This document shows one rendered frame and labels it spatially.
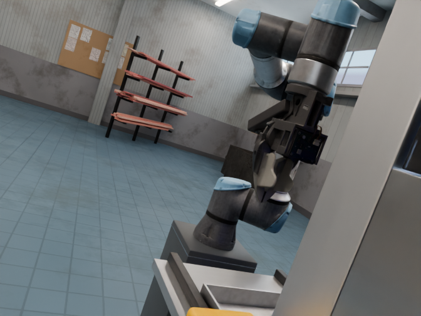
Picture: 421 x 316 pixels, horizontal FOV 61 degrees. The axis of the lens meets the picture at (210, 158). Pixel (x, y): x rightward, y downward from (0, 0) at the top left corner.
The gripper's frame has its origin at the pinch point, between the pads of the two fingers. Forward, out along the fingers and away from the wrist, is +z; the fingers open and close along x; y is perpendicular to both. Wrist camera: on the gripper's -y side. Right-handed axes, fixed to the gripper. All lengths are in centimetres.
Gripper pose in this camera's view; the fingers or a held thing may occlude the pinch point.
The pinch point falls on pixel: (260, 194)
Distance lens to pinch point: 66.4
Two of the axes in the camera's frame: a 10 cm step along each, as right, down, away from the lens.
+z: -3.3, 9.4, 1.2
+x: 8.7, 2.6, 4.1
